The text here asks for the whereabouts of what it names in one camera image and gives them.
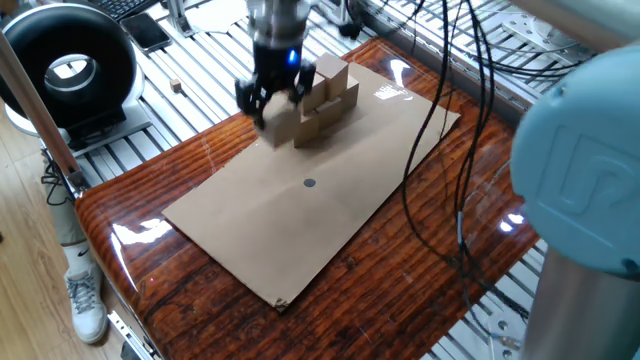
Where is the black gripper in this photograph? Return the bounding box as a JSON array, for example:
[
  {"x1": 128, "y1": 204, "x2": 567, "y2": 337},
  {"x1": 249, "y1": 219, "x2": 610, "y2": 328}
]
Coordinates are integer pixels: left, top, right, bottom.
[{"x1": 234, "y1": 42, "x2": 319, "y2": 131}]

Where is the wooden cube block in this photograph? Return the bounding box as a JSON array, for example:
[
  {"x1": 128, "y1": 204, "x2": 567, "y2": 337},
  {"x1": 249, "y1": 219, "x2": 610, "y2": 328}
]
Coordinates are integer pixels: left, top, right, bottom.
[
  {"x1": 314, "y1": 52, "x2": 350, "y2": 103},
  {"x1": 299, "y1": 74, "x2": 327, "y2": 117},
  {"x1": 292, "y1": 113, "x2": 321, "y2": 149},
  {"x1": 257, "y1": 92, "x2": 302, "y2": 150},
  {"x1": 314, "y1": 97, "x2": 345, "y2": 130},
  {"x1": 341, "y1": 74, "x2": 360, "y2": 112}
]

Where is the white paper sheet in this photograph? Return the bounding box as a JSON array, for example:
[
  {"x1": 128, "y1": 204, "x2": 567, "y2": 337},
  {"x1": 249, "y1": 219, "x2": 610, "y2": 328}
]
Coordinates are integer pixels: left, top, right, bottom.
[{"x1": 184, "y1": 0, "x2": 251, "y2": 35}]

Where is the black smartphone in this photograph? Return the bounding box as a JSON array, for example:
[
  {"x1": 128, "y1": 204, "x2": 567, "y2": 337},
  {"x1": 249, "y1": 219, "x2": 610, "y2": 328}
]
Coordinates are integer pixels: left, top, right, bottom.
[{"x1": 119, "y1": 12, "x2": 174, "y2": 55}]

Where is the brown cardboard sheet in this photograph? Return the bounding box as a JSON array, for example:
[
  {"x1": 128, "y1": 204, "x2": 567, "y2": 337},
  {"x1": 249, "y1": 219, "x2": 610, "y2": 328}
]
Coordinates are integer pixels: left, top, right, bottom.
[{"x1": 161, "y1": 63, "x2": 461, "y2": 311}]

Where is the black keyboard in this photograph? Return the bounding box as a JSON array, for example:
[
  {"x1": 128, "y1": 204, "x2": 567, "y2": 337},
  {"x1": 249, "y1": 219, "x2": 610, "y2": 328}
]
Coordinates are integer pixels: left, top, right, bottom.
[{"x1": 87, "y1": 0, "x2": 161, "y2": 22}]

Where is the glossy wood-grain board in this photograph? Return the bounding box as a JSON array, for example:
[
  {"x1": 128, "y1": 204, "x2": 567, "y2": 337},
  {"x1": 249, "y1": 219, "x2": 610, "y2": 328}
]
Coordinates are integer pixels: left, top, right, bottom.
[{"x1": 74, "y1": 34, "x2": 544, "y2": 360}]

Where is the grey trouser leg white sock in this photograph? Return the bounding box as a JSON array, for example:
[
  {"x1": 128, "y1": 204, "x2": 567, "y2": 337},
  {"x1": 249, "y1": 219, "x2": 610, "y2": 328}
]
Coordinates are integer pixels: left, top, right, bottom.
[{"x1": 42, "y1": 149, "x2": 96, "y2": 274}]

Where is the silver perforated mounting plate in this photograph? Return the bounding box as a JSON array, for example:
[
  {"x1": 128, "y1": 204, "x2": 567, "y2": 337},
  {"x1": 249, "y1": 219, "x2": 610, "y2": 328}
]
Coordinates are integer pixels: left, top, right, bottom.
[{"x1": 499, "y1": 9, "x2": 596, "y2": 56}]

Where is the white sneaker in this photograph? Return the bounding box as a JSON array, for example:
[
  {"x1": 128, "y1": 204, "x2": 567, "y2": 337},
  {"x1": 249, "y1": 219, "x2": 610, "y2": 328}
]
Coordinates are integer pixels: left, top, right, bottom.
[{"x1": 64, "y1": 264, "x2": 110, "y2": 345}]

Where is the short aluminium profile post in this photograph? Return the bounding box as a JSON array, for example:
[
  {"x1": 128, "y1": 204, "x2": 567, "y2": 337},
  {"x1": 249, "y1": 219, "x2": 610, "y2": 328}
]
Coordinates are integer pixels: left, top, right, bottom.
[{"x1": 164, "y1": 0, "x2": 196, "y2": 39}]

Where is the long black cable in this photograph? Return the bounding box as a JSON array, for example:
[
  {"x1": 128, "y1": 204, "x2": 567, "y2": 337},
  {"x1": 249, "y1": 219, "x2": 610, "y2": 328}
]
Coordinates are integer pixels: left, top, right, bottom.
[{"x1": 399, "y1": 0, "x2": 531, "y2": 321}]

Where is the black ring-shaped fan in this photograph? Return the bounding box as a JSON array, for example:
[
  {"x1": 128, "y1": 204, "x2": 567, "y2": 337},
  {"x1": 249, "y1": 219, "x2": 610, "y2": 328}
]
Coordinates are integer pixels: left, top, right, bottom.
[{"x1": 0, "y1": 2, "x2": 154, "y2": 151}]

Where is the black cable grey sleeve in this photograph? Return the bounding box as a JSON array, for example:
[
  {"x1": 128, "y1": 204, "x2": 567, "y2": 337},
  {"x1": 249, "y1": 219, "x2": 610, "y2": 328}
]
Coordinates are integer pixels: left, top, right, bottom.
[{"x1": 449, "y1": 0, "x2": 531, "y2": 326}]

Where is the brown slanted frame bar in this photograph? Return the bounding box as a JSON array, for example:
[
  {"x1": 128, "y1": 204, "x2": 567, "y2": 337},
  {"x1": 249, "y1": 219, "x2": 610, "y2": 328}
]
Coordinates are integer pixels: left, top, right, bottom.
[{"x1": 0, "y1": 29, "x2": 91, "y2": 194}]

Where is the tangled black cable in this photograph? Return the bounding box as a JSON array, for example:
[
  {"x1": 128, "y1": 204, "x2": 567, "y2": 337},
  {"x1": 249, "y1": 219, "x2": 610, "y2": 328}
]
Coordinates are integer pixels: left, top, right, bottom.
[{"x1": 39, "y1": 157, "x2": 76, "y2": 207}]

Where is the metal drawer rail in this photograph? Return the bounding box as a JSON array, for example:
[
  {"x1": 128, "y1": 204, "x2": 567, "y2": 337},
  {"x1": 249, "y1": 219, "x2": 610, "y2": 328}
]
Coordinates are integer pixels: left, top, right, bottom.
[{"x1": 106, "y1": 309, "x2": 164, "y2": 360}]

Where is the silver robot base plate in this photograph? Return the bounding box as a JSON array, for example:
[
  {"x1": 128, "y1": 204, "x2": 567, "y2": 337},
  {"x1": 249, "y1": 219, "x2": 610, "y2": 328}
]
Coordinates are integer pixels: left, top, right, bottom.
[{"x1": 484, "y1": 309, "x2": 526, "y2": 360}]

